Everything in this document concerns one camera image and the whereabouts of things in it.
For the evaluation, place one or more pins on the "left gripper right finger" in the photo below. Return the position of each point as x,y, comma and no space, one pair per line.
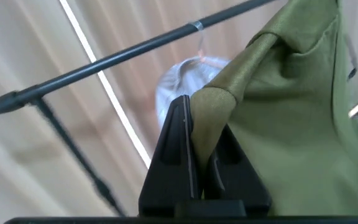
238,183

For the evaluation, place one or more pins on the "pale grey shorts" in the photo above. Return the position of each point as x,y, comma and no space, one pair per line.
179,81

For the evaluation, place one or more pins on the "beige curtain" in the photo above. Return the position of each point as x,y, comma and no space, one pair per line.
26,155

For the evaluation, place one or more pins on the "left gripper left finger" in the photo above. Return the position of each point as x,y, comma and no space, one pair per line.
169,180

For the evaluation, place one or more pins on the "green garment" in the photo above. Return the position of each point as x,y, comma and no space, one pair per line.
291,124

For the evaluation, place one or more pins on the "black clothes rack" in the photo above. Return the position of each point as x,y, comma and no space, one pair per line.
104,63

